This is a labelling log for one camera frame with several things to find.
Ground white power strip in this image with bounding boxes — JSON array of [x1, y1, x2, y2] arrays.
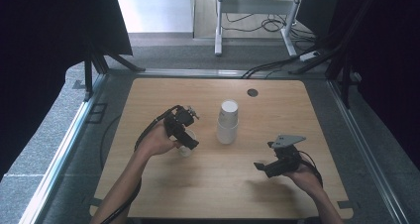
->
[[299, 50, 321, 62]]

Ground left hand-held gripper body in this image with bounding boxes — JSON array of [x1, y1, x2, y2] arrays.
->
[[162, 104, 201, 138]]

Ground black curtain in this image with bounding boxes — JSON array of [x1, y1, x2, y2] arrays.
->
[[296, 0, 420, 172], [0, 0, 134, 182]]

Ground person's right hand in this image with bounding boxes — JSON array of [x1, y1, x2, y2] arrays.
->
[[284, 166, 324, 196]]

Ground aluminium floor rail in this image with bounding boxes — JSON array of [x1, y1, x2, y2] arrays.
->
[[326, 79, 411, 224], [19, 73, 107, 224], [132, 67, 250, 79]]

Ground thin black floor cable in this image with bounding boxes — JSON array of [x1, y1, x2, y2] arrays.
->
[[99, 114, 122, 170]]

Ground person's left hand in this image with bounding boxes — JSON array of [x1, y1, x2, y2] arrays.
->
[[136, 122, 183, 159]]

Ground black cables under desk frame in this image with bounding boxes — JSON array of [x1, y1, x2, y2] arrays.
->
[[223, 12, 316, 44]]

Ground black tripod stand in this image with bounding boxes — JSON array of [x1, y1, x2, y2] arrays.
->
[[83, 44, 147, 101]]

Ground black floor cable bundle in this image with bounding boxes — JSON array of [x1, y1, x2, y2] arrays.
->
[[242, 42, 320, 80]]

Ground white metal desk frame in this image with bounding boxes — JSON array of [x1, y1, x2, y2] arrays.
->
[[214, 0, 307, 57]]

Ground black metal stand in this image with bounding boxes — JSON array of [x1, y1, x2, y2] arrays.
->
[[324, 50, 354, 110]]

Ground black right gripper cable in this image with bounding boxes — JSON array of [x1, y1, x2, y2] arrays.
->
[[296, 150, 324, 189]]

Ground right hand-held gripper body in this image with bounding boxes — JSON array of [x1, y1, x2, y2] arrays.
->
[[266, 134, 308, 174]]

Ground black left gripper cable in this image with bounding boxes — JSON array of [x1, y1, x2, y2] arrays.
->
[[99, 104, 182, 224]]

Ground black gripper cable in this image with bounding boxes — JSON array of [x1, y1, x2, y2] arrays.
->
[[99, 104, 182, 224], [296, 150, 324, 189]]

